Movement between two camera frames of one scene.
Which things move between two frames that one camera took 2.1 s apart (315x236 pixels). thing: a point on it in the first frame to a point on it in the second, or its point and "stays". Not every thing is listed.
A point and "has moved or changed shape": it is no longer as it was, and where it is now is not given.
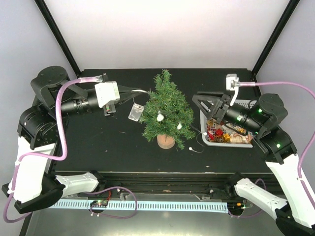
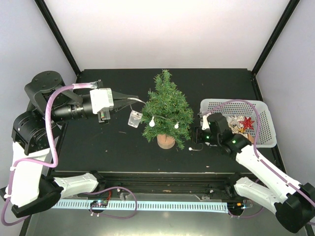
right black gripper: x=218 y=113 to x=197 y=138
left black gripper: x=125 y=93 to x=120 y=100
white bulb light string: x=160 y=118 to x=152 y=122
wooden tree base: x=165 y=141 stays
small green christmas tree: x=166 y=111 stays
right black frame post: x=287 y=14 stays
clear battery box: x=136 y=112 has moved or changed shape
